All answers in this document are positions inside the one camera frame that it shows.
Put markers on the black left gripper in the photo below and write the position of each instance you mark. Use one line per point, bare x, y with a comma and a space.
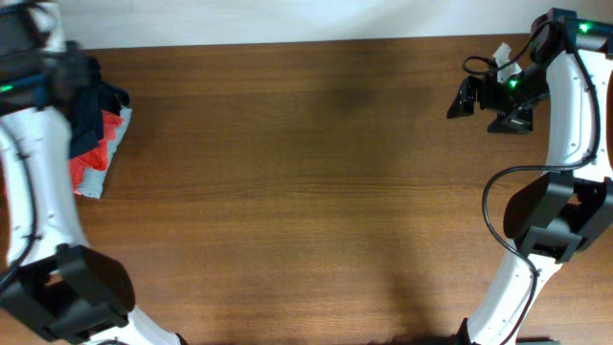
84, 75

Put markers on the grey folded garment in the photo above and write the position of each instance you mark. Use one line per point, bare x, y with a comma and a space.
93, 183

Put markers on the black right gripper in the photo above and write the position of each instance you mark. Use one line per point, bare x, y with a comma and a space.
516, 124

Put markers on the red printed t-shirt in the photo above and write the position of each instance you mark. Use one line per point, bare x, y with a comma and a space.
95, 159

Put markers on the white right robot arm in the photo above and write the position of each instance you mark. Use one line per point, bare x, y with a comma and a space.
569, 205

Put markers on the dark navy blue shorts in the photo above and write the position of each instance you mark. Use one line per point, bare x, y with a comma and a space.
85, 110

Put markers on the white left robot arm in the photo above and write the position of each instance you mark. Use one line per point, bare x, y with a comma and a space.
55, 284

